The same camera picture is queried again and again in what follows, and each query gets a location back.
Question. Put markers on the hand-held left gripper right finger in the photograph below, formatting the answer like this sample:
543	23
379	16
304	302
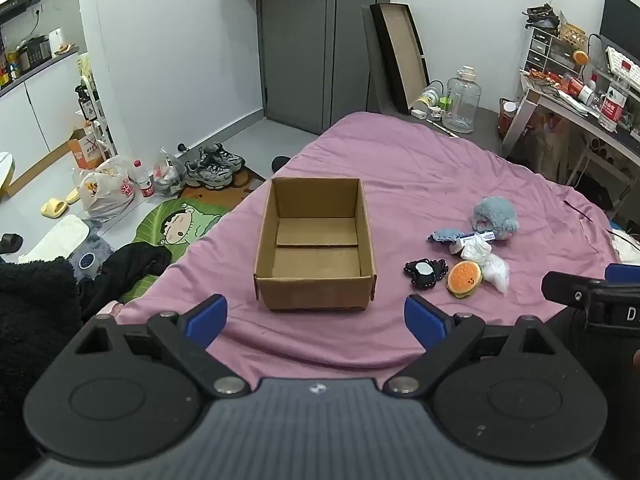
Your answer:
425	317

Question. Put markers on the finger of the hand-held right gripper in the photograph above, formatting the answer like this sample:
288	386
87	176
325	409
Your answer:
562	289
622	272

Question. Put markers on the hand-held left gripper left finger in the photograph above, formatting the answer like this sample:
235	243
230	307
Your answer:
207	317

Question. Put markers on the light blue plush toy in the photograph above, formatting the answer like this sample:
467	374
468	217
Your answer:
495	215

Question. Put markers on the brown cardboard box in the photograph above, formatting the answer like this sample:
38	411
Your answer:
315	265

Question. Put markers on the black and white plush toy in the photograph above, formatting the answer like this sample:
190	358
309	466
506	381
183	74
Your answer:
425	274

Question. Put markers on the burger plush toy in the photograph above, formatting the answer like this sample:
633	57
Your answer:
465	277

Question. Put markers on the small blue fuzzy cloth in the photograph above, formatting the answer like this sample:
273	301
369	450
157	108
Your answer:
447	235

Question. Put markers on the black clothing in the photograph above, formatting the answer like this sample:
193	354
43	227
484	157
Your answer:
130	265

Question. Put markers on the green cartoon floor mat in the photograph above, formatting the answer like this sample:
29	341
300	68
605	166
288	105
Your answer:
175	225

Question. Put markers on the white tube with blue label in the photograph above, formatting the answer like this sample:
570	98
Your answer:
480	236

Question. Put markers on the grey fuzzy cushion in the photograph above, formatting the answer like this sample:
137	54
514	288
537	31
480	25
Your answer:
90	257

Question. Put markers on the grey sneaker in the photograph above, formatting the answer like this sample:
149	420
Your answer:
207	177
225	157

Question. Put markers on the pink bed sheet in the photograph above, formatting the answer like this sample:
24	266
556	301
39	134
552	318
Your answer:
425	170

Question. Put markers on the clear plastic bag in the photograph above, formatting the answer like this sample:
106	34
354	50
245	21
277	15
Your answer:
167	175

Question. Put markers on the water bottle with red label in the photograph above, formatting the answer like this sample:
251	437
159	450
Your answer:
144	180

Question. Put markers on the white printed plastic bag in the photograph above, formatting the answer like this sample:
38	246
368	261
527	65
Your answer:
105	190

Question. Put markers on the white folded cloth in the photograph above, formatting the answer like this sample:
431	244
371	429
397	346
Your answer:
57	237

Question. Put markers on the large water bottle red label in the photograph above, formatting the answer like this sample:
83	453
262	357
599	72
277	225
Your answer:
612	102

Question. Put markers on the black shoe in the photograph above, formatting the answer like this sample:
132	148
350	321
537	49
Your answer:
280	163

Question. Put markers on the black fuzzy cloth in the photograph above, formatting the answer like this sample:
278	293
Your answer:
35	310

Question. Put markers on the white desk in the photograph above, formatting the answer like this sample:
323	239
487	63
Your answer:
565	105

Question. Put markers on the jar with white lid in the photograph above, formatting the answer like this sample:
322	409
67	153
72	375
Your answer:
507	120

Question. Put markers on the yellow slipper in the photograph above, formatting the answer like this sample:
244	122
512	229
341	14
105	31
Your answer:
52	207
73	195

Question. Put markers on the red can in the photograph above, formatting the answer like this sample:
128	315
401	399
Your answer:
580	90

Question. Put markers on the small white box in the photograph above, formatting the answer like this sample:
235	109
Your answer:
419	113

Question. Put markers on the orange carton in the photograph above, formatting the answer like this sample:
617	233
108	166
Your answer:
86	152

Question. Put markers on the white keyboard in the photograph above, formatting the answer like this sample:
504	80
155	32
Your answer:
622	65

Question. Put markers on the clear plastic water jug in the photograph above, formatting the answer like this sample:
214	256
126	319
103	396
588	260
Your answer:
462	100

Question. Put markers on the small yellow-green drink bottle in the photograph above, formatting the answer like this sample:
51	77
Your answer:
427	96

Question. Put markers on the grey drawer organizer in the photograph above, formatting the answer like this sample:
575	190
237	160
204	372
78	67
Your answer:
545	52

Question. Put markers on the black spray bottle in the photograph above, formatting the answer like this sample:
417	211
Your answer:
86	105

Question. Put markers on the black monitor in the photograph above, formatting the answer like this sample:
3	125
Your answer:
620	15

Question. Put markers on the flat black-edged cardboard lid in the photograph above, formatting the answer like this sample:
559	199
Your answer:
402	55

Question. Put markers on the white kitchen cabinet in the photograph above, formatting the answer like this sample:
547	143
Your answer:
40	110

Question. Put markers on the grey side table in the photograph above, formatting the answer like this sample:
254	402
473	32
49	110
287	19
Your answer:
300	50

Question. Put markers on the white kettle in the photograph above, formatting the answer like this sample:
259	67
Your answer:
56	40

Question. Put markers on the range hood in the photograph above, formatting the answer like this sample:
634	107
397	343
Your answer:
22	0

